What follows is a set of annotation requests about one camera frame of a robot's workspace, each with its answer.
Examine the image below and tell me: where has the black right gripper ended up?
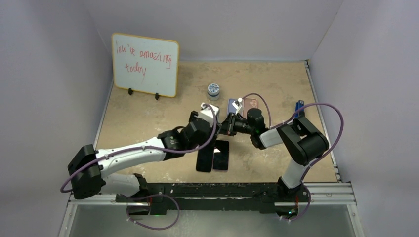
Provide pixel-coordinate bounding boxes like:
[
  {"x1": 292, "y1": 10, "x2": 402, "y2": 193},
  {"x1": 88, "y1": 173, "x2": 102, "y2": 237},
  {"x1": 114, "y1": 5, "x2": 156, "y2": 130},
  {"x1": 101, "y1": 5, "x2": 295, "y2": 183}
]
[{"x1": 217, "y1": 112, "x2": 254, "y2": 136}]

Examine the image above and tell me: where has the pink phone case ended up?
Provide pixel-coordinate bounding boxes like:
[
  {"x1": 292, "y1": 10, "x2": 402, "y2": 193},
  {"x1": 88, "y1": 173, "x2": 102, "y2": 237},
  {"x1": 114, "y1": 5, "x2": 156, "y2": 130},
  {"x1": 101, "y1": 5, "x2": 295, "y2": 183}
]
[{"x1": 243, "y1": 98, "x2": 258, "y2": 111}]

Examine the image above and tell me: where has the purple phone black screen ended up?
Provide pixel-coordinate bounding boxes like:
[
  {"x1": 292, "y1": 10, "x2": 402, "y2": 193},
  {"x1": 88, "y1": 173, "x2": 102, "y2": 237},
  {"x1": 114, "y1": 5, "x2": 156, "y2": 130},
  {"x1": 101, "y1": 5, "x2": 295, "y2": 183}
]
[{"x1": 212, "y1": 140, "x2": 229, "y2": 171}]

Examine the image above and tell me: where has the small black phone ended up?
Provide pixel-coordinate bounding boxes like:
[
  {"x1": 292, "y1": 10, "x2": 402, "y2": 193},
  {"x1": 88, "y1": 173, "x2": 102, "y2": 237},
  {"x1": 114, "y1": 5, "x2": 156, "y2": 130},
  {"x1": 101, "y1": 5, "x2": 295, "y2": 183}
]
[{"x1": 196, "y1": 146, "x2": 214, "y2": 173}]

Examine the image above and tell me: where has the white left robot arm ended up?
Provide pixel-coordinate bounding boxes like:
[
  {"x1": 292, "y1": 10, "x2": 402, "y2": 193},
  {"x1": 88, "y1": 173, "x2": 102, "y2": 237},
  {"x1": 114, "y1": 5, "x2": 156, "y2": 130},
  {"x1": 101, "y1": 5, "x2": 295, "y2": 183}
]
[{"x1": 60, "y1": 107, "x2": 219, "y2": 202}]

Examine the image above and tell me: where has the blue black stapler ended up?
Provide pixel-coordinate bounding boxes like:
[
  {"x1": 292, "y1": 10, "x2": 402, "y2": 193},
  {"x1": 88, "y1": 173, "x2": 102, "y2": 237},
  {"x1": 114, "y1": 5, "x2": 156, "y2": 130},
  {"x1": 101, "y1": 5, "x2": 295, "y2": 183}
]
[{"x1": 294, "y1": 100, "x2": 305, "y2": 118}]

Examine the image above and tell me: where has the orange framed whiteboard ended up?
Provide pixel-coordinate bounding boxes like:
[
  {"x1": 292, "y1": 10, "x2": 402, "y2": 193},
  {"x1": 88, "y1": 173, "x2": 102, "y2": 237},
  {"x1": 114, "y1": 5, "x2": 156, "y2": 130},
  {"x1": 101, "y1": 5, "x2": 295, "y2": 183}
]
[{"x1": 111, "y1": 33, "x2": 180, "y2": 98}]

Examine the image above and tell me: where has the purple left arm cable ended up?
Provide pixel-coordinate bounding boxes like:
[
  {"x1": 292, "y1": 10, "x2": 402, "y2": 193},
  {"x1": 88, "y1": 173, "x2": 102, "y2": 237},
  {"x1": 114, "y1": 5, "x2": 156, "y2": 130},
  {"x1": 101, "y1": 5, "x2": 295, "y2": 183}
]
[{"x1": 60, "y1": 103, "x2": 219, "y2": 194}]

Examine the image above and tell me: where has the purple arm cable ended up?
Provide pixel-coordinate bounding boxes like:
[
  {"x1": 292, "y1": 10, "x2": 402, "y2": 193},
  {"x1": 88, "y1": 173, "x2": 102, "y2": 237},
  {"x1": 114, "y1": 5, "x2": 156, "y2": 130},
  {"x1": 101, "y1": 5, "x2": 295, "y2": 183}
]
[
  {"x1": 241, "y1": 93, "x2": 345, "y2": 184},
  {"x1": 60, "y1": 103, "x2": 219, "y2": 194}
]

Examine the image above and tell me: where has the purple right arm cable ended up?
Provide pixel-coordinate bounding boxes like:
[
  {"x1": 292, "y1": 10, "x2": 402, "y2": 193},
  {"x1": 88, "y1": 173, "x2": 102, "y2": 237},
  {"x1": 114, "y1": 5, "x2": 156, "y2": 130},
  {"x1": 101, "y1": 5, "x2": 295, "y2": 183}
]
[{"x1": 241, "y1": 93, "x2": 345, "y2": 184}]

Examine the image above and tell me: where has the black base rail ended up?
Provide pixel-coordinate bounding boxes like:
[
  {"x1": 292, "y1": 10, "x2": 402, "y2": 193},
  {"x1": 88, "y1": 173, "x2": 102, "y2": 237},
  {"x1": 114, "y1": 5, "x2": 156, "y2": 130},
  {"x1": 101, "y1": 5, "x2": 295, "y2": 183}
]
[{"x1": 115, "y1": 182, "x2": 309, "y2": 215}]

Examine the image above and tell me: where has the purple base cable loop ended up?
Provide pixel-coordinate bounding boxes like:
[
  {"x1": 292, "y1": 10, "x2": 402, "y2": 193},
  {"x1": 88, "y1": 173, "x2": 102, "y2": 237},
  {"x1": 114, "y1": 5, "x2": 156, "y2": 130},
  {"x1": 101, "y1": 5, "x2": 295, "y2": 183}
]
[{"x1": 118, "y1": 193, "x2": 181, "y2": 231}]

